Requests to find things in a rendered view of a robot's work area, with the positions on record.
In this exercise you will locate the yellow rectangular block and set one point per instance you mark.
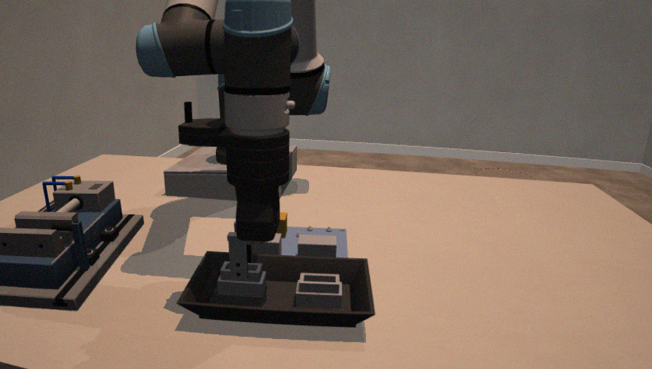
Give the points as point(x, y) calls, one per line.
point(283, 224)

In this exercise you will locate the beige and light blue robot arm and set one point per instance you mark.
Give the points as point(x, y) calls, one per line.
point(258, 45)

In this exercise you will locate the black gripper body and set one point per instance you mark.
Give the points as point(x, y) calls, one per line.
point(257, 155)

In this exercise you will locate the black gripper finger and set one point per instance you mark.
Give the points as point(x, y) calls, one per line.
point(238, 257)
point(249, 248)

